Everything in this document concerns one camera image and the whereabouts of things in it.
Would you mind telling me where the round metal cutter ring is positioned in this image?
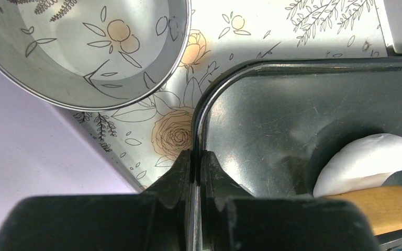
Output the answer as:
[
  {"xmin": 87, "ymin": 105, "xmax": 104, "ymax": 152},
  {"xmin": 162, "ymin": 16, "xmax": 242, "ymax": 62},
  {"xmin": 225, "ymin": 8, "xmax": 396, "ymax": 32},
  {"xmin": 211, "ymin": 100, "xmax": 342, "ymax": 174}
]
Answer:
[{"xmin": 0, "ymin": 0, "xmax": 192, "ymax": 112}]

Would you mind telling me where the white dough disc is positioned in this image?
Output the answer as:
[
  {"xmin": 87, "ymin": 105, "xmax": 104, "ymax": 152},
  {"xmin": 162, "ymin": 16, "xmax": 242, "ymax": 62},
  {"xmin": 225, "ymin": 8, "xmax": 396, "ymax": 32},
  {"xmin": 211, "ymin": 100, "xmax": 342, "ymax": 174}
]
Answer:
[{"xmin": 312, "ymin": 133, "xmax": 402, "ymax": 198}]

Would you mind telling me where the black baking tray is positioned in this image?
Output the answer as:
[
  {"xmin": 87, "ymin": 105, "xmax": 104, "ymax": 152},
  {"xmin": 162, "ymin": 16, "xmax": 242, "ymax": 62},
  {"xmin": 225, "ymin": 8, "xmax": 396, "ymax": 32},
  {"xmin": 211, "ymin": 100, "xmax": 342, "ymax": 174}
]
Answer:
[{"xmin": 189, "ymin": 58, "xmax": 402, "ymax": 250}]

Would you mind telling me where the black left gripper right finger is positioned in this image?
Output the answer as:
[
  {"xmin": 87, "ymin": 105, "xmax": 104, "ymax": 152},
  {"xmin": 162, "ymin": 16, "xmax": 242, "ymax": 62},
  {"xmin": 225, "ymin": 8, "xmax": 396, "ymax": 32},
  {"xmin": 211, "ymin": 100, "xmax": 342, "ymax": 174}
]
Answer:
[{"xmin": 200, "ymin": 151, "xmax": 379, "ymax": 250}]

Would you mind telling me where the wooden rolling pin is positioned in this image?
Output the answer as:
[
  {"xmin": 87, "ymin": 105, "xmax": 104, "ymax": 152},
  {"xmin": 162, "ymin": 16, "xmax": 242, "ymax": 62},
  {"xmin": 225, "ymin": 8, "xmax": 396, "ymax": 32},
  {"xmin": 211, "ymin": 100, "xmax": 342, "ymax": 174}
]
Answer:
[{"xmin": 327, "ymin": 186, "xmax": 402, "ymax": 235}]

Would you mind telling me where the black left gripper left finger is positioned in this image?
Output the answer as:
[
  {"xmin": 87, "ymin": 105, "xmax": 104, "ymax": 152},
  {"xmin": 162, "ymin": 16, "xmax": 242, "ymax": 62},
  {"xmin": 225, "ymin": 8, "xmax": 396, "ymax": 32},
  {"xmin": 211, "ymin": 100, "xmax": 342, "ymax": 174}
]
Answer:
[{"xmin": 0, "ymin": 150, "xmax": 191, "ymax": 250}]

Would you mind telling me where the purple plastic tray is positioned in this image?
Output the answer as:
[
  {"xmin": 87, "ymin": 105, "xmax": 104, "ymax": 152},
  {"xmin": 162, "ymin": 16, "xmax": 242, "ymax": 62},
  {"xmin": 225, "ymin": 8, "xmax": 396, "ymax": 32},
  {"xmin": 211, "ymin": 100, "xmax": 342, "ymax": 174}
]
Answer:
[{"xmin": 0, "ymin": 72, "xmax": 136, "ymax": 226}]

